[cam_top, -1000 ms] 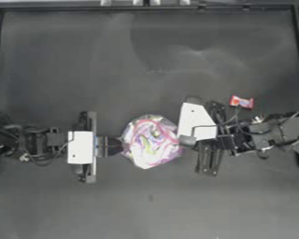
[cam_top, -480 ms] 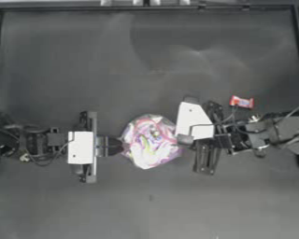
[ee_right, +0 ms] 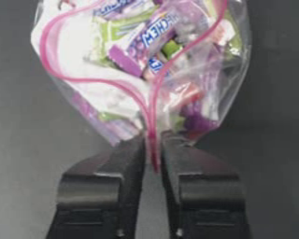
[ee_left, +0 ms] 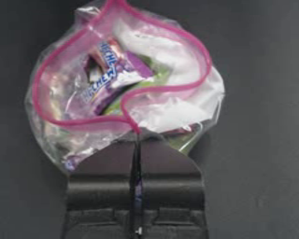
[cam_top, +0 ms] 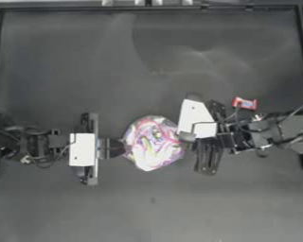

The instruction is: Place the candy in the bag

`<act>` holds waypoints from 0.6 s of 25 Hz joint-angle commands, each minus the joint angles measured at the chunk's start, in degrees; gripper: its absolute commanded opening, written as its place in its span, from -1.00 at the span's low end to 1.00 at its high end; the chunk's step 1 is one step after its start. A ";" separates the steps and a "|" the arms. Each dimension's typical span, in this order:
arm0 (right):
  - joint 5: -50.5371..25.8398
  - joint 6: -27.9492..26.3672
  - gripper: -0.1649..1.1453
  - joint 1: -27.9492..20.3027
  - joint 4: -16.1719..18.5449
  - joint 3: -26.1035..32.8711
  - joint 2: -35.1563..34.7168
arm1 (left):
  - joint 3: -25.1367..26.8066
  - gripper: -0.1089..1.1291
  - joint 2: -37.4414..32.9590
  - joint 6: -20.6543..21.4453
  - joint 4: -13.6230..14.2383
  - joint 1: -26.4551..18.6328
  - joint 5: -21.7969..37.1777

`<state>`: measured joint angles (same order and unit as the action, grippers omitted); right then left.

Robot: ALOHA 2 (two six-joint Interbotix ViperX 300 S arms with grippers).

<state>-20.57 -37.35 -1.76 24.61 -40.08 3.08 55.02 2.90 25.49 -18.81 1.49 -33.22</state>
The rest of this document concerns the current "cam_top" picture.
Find black camera cable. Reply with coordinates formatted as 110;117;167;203
183;108;244;136

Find black table frame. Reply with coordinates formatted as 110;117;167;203
0;0;303;127

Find red candy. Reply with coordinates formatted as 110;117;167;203
231;96;259;111

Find clear bag with pink zip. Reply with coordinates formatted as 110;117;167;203
121;114;187;173

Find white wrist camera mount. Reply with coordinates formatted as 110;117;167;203
175;98;219;140
68;132;97;167

